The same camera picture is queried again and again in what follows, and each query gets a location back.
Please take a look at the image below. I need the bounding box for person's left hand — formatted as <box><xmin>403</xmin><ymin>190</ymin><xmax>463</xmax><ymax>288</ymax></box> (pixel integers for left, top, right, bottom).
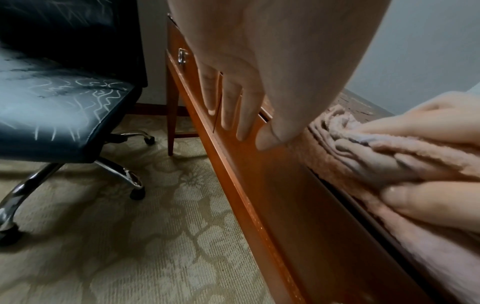
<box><xmin>166</xmin><ymin>0</ymin><xmax>393</xmax><ymax>151</ymax></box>

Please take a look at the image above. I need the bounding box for person's right hand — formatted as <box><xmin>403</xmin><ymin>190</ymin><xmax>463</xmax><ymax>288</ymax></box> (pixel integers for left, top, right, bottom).
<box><xmin>353</xmin><ymin>90</ymin><xmax>480</xmax><ymax>234</ymax></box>

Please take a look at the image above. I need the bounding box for pink cleaning cloth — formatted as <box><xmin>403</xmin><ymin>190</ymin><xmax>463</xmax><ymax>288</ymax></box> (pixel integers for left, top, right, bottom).
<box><xmin>295</xmin><ymin>105</ymin><xmax>480</xmax><ymax>297</ymax></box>

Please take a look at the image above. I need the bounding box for black office chair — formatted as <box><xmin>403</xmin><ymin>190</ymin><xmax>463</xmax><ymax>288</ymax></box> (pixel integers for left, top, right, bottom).
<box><xmin>0</xmin><ymin>0</ymin><xmax>157</xmax><ymax>247</ymax></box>

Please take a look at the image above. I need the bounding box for red wooden table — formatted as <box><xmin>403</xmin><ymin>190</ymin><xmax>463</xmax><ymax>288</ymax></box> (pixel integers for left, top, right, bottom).
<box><xmin>164</xmin><ymin>13</ymin><xmax>480</xmax><ymax>304</ymax></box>

